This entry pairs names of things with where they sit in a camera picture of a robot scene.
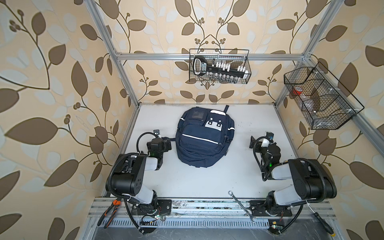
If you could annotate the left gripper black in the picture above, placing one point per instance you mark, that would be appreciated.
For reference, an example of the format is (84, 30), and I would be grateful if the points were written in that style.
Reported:
(166, 145)

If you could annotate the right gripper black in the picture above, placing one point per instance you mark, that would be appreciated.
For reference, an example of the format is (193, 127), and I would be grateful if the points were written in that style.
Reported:
(275, 144)

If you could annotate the navy blue student backpack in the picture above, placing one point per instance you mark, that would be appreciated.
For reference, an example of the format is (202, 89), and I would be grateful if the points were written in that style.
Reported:
(204, 136)

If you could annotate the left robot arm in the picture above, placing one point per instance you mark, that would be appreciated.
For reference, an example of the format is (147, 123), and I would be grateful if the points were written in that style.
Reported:
(126, 179)

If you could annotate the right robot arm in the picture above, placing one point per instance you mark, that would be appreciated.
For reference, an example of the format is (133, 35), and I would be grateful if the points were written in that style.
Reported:
(311, 183)

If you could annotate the silver combination wrench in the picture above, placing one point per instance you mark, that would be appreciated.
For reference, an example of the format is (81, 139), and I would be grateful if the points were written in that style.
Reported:
(252, 218)

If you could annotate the red object in basket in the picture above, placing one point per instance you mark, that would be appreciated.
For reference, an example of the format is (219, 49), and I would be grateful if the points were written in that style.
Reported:
(297, 91)

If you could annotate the black socket set holder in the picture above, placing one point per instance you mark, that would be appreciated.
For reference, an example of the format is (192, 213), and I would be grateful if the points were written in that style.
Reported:
(220, 66)

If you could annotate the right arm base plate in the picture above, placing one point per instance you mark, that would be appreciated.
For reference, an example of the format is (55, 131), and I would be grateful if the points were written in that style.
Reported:
(260, 208)

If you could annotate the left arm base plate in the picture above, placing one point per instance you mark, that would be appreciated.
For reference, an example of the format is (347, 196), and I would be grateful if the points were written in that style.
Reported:
(162, 207)

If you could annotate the right wire basket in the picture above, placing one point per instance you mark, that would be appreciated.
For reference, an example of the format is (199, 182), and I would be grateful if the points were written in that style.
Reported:
(326, 103)

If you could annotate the wire basket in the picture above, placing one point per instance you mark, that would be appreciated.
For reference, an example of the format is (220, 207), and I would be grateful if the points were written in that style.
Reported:
(326, 103)
(218, 51)

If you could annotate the black handled screwdriver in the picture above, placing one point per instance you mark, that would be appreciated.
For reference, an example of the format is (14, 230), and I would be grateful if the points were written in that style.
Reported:
(324, 224)

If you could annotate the back wire basket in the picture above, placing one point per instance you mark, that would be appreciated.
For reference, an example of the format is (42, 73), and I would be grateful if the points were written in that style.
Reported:
(218, 51)

